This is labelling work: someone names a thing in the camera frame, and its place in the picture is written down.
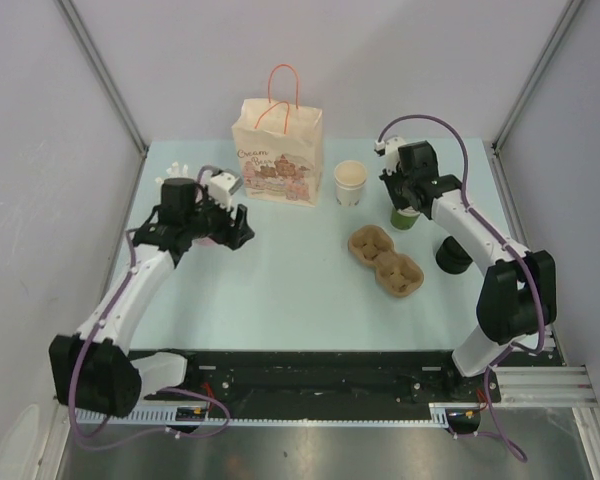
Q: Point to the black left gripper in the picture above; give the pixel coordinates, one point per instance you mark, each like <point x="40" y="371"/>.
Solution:
<point x="243" y="232"/>

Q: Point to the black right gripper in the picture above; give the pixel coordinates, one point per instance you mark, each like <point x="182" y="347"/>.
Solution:
<point x="389" y="181"/>

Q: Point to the black cup lid stack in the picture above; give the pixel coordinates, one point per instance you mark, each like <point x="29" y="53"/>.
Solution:
<point x="452" y="258"/>

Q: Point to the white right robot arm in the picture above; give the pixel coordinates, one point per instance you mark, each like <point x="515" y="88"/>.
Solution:
<point x="518" y="295"/>

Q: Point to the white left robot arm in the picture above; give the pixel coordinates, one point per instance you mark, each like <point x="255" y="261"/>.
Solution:
<point x="92" y="369"/>

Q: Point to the printed paper takeout bag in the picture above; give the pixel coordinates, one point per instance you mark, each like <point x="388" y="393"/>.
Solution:
<point x="280" y="149"/>

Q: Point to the green paper cup stack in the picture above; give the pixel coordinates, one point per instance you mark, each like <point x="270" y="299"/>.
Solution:
<point x="404" y="219"/>

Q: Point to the pink straw holder cup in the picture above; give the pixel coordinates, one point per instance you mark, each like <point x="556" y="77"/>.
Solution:
<point x="205" y="242"/>

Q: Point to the white paper cup stack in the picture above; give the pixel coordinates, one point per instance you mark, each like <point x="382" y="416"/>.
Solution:
<point x="350" y="178"/>

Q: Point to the brown pulp cup carrier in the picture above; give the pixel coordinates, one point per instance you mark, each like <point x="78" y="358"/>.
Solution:
<point x="395" y="272"/>

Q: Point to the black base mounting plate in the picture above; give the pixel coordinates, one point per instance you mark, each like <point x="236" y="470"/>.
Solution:
<point x="331" y="386"/>

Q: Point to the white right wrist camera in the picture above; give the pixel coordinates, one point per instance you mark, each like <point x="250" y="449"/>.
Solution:
<point x="388" y="151"/>

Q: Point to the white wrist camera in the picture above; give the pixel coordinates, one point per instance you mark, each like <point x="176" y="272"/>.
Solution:
<point x="388" y="151"/>
<point x="222" y="186"/>

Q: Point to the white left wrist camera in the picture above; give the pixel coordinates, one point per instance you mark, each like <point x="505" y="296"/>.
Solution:
<point x="222" y="186"/>

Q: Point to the white slotted cable duct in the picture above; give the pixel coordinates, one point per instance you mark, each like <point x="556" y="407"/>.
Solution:
<point x="193" y="416"/>

